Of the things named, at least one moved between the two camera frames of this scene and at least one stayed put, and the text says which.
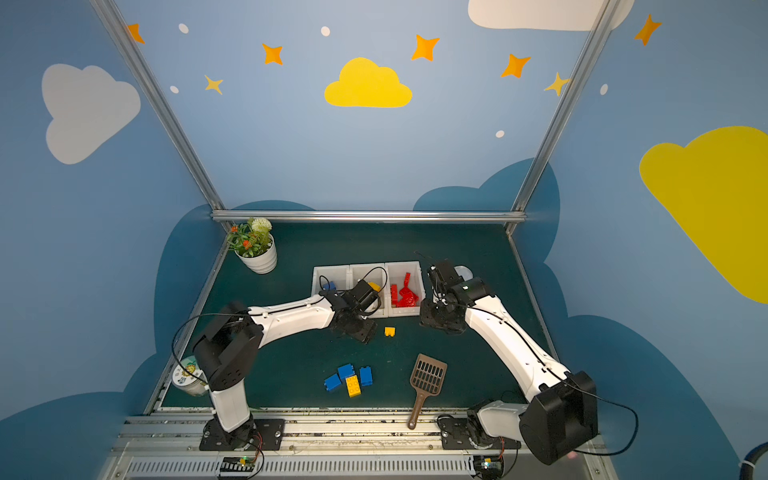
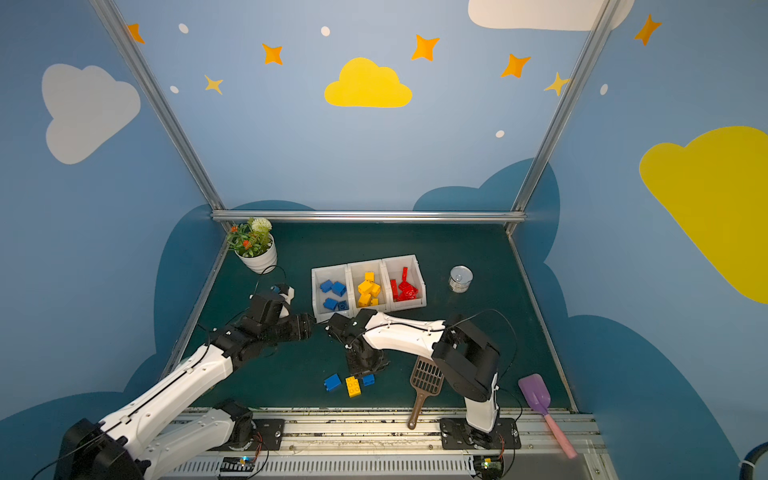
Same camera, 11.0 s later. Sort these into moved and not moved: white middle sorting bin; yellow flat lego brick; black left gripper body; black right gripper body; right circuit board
Moved: black left gripper body; black right gripper body
Not moved: yellow flat lego brick; right circuit board; white middle sorting bin
